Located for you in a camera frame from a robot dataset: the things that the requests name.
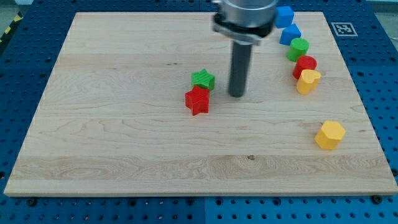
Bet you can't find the wooden board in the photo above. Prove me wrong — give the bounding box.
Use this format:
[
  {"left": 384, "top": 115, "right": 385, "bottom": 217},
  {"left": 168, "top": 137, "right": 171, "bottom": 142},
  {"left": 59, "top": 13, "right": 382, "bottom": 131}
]
[{"left": 4, "top": 12, "right": 397, "bottom": 197}]

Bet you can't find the green cylinder block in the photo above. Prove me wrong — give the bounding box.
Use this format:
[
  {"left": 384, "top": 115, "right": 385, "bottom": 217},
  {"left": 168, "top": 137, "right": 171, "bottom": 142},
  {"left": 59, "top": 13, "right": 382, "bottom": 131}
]
[{"left": 287, "top": 38, "right": 310, "bottom": 62}]

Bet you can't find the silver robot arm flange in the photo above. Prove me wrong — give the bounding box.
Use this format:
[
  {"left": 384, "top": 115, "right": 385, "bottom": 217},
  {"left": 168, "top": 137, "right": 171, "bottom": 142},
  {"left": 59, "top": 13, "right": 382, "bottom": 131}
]
[{"left": 212, "top": 0, "right": 278, "bottom": 45}]

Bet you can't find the yellow heart block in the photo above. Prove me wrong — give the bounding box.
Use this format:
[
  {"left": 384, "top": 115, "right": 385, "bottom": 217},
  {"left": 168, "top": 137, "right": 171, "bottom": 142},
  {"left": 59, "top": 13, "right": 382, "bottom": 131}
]
[{"left": 297, "top": 69, "right": 322, "bottom": 95}]

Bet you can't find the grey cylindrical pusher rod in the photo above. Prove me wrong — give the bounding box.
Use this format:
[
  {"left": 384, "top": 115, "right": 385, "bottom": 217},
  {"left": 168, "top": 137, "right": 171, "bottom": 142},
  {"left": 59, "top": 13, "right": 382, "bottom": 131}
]
[{"left": 228, "top": 41, "right": 252, "bottom": 98}]

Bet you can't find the green star block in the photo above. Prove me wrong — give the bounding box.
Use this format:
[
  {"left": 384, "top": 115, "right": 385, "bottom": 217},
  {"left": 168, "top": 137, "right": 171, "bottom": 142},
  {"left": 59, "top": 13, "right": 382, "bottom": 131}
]
[{"left": 191, "top": 69, "right": 215, "bottom": 91}]

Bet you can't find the red star block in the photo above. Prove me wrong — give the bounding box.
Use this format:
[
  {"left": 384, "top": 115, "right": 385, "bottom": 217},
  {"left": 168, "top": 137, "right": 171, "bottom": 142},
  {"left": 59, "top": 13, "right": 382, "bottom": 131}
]
[{"left": 185, "top": 85, "right": 210, "bottom": 116}]

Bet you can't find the blue triangle block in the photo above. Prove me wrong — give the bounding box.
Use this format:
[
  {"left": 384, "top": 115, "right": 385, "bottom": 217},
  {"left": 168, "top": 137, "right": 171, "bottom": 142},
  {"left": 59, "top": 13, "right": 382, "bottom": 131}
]
[{"left": 279, "top": 24, "right": 302, "bottom": 45}]

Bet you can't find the yellow hexagon block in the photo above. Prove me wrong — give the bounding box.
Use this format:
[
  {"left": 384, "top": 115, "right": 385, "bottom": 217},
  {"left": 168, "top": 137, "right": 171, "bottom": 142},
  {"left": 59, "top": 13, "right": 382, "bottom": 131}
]
[{"left": 314, "top": 120, "right": 346, "bottom": 150}]

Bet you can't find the blue cube block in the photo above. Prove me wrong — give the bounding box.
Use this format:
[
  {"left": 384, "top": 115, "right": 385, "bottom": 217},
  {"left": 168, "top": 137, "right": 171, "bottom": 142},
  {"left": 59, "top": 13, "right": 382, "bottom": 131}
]
[{"left": 275, "top": 6, "right": 295, "bottom": 28}]

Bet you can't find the white fiducial marker tag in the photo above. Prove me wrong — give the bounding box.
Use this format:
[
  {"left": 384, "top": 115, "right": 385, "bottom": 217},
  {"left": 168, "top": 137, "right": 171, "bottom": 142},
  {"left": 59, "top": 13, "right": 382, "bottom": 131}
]
[{"left": 331, "top": 22, "right": 358, "bottom": 37}]

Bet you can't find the red cylinder block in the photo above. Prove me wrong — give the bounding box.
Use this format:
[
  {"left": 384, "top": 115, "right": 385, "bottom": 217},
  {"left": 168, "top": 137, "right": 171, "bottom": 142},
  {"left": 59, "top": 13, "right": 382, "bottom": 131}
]
[{"left": 292, "top": 55, "right": 317, "bottom": 80}]

